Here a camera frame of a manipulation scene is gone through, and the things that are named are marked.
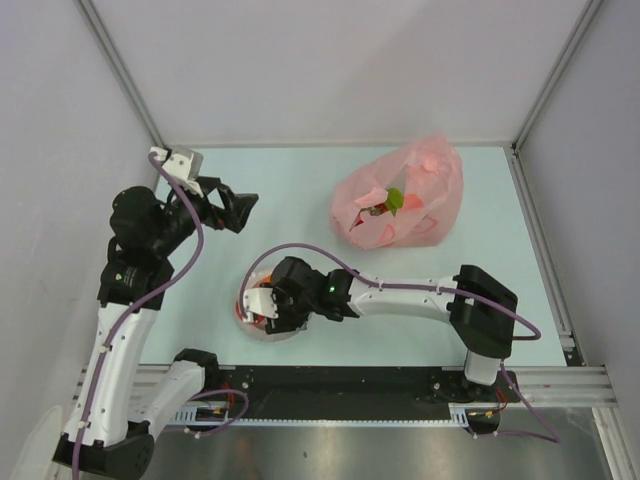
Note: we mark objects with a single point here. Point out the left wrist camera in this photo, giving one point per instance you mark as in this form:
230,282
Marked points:
181,164

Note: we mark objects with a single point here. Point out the left aluminium frame post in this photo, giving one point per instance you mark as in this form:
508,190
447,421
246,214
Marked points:
116,63

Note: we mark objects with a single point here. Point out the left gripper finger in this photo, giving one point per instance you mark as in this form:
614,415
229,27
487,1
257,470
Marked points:
237,210
211,184

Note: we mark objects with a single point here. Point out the white cable duct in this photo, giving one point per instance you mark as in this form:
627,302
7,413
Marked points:
377,413

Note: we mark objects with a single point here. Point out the right aluminium frame post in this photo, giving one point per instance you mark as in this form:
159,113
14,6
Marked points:
559,68

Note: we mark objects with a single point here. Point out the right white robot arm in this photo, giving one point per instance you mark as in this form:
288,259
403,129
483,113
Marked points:
478,307

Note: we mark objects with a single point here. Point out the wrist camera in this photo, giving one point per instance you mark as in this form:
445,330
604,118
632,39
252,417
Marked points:
181,164
258,303

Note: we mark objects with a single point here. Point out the aluminium front rail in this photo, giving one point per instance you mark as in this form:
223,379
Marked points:
562,387

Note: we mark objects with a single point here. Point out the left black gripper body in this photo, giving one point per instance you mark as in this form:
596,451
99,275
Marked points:
180,223

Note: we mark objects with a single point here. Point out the pink plastic bag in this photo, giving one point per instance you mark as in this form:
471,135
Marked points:
409,197

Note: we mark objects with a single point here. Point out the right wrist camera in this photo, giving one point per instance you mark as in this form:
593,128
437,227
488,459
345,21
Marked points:
258,303

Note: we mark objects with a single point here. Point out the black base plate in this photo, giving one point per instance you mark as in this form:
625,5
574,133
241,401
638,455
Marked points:
244,386

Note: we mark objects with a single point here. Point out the aluminium frame post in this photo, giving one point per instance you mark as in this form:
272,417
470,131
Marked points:
116,63
559,68

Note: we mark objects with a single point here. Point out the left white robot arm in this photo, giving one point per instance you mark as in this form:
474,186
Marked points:
105,436

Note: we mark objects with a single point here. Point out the fake cherry tomatoes bunch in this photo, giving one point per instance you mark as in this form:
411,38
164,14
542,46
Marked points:
392,204

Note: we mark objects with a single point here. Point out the white plate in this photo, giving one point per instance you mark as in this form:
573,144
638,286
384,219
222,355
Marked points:
255,326

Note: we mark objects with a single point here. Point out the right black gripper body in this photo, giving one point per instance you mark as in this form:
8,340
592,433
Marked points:
293,312

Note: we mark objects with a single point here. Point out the right side aluminium rail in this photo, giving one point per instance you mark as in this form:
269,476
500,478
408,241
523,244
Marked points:
562,318

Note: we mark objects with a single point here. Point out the aluminium rail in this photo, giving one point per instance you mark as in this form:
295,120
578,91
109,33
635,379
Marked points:
562,387
562,318

